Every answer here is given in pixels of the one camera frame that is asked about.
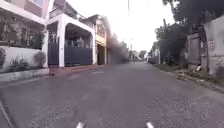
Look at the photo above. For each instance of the dark bushy tree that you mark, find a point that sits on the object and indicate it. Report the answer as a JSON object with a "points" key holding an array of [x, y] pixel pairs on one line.
{"points": [[118, 51]]}

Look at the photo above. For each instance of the pink building with white wall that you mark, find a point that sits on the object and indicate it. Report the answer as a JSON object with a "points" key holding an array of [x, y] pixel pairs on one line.
{"points": [[20, 11]]}

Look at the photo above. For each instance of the large dark tree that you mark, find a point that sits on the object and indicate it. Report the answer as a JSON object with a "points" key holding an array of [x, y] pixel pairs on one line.
{"points": [[200, 8]]}

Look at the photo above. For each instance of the white building with blue gate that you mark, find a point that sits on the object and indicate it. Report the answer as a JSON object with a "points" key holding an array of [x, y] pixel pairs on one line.
{"points": [[61, 40]]}

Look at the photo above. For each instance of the pale concrete pavement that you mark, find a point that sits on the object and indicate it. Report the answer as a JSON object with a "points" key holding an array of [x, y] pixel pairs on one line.
{"points": [[20, 75]]}

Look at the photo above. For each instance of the rubble strewn verge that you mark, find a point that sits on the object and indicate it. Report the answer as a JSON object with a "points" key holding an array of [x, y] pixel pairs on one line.
{"points": [[196, 76]]}

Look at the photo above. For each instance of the yellow building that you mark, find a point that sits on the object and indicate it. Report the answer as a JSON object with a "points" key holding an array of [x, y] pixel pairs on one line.
{"points": [[100, 39]]}

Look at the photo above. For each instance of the grey concrete wall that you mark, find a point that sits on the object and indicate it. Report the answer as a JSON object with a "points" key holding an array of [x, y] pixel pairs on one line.
{"points": [[215, 43]]}

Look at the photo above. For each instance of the grey asphalt road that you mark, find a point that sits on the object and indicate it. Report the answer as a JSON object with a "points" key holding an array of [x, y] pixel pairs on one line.
{"points": [[116, 96]]}

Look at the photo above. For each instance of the robot's own part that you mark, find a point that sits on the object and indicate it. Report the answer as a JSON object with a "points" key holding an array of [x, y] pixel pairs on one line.
{"points": [[80, 125], [149, 125]]}

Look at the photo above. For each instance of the dark roadside tree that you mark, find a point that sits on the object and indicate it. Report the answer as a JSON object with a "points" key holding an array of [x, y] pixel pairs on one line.
{"points": [[171, 43]]}

